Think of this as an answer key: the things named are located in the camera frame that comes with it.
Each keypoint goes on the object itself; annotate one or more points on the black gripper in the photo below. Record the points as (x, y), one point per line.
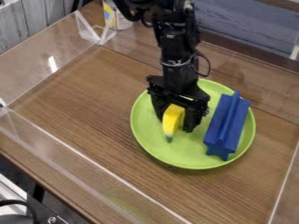
(177, 87)

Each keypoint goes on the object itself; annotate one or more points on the yellow toy banana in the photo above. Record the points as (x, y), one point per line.
(173, 121)

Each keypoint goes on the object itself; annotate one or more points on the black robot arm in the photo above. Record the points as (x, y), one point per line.
(171, 19)

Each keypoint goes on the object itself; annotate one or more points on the green plate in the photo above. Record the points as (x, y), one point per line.
(185, 152)

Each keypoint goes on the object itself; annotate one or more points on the blue star-shaped block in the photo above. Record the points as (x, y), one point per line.
(226, 125)

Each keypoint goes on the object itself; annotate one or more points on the white yellow canister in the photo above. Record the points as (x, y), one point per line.
(114, 17)

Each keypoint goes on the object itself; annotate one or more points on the clear acrylic corner bracket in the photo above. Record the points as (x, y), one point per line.
(94, 33)

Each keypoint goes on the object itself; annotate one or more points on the clear acrylic tray wall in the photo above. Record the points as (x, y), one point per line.
(101, 195)

